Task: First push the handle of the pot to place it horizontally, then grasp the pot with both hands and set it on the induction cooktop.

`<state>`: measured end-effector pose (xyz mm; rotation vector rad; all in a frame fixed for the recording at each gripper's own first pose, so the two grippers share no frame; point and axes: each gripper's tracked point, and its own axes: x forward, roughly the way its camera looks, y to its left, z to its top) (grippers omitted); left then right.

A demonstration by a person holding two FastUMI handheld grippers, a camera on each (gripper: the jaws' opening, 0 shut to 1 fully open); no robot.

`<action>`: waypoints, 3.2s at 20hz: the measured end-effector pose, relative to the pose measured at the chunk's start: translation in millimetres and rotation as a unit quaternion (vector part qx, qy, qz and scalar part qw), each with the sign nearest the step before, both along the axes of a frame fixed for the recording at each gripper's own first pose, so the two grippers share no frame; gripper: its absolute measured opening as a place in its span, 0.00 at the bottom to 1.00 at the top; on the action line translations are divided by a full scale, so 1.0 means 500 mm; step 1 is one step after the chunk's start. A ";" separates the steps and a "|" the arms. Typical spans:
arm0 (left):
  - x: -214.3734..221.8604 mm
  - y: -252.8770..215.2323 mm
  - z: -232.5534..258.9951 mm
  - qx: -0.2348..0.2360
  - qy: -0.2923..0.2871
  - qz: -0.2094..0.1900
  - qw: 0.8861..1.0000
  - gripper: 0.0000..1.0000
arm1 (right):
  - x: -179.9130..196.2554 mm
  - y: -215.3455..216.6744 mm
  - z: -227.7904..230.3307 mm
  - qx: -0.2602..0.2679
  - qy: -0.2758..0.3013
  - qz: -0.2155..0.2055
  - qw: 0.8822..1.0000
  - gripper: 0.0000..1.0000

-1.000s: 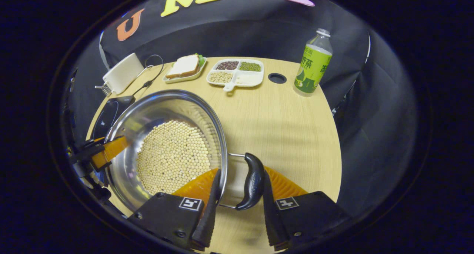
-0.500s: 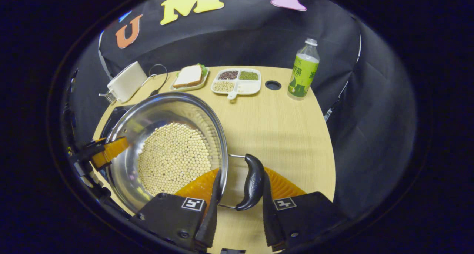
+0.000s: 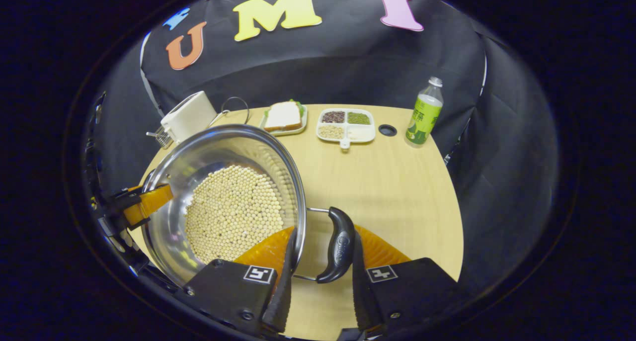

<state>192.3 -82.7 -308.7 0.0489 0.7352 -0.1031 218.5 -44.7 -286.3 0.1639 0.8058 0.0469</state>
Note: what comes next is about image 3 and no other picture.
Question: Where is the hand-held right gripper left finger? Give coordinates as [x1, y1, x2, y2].
[174, 226, 299, 337]

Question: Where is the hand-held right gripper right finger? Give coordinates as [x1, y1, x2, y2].
[343, 224, 460, 341]

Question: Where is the pile of soybeans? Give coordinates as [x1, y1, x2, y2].
[185, 165, 285, 264]

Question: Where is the stainless steel pot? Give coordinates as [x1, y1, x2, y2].
[141, 124, 356, 287]

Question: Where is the white toaster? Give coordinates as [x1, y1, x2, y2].
[160, 90, 218, 144]

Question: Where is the white divided snack tray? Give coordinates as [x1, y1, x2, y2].
[316, 108, 376, 149]

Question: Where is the sandwich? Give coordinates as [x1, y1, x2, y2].
[263, 100, 305, 132]

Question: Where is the white sandwich plate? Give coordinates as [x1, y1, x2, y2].
[259, 102, 308, 136]

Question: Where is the green drink bottle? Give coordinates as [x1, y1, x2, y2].
[404, 77, 444, 148]

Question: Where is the black power cable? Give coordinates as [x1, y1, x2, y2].
[219, 96, 250, 125]

